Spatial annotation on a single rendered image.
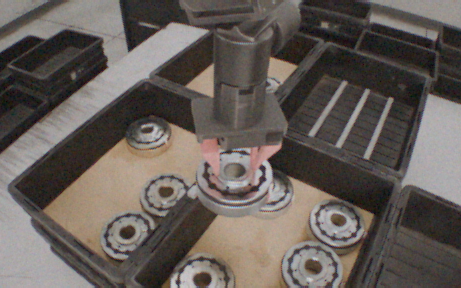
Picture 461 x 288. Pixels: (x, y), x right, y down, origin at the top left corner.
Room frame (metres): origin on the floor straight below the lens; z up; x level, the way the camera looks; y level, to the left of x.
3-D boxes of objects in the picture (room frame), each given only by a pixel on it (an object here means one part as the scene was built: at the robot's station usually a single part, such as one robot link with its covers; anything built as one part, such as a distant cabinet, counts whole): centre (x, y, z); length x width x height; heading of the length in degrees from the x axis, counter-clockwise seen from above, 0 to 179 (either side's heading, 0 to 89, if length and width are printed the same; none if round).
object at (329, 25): (1.97, -0.64, 0.37); 0.40 x 0.30 x 0.45; 62
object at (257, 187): (0.31, -0.01, 1.03); 0.10 x 0.10 x 0.01
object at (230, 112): (0.32, -0.01, 1.15); 0.10 x 0.07 x 0.07; 100
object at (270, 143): (0.32, -0.02, 1.08); 0.07 x 0.07 x 0.09; 10
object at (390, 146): (0.63, -0.29, 0.87); 0.40 x 0.30 x 0.11; 148
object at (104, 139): (0.45, 0.17, 0.87); 0.40 x 0.30 x 0.11; 148
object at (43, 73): (1.44, 0.82, 0.37); 0.40 x 0.30 x 0.45; 152
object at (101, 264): (0.45, 0.17, 0.92); 0.40 x 0.30 x 0.02; 148
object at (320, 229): (0.34, -0.20, 0.86); 0.10 x 0.10 x 0.01
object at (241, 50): (0.32, -0.02, 1.21); 0.07 x 0.06 x 0.07; 152
